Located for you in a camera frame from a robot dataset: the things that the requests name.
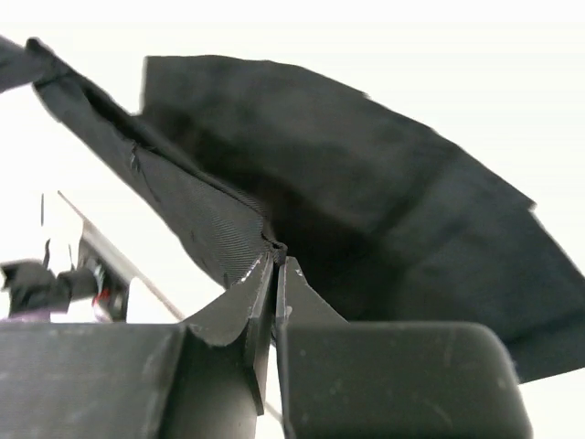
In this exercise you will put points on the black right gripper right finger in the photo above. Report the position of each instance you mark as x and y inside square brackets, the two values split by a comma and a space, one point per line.
[389, 380]

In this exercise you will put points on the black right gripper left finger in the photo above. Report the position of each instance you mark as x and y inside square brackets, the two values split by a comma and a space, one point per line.
[202, 378]

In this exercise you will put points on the black pleated skirt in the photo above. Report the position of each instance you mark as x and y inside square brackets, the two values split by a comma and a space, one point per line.
[389, 220]

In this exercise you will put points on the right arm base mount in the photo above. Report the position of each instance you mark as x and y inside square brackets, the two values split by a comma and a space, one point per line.
[30, 292]

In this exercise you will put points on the aluminium table rail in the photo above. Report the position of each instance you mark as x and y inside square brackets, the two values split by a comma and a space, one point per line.
[123, 260]

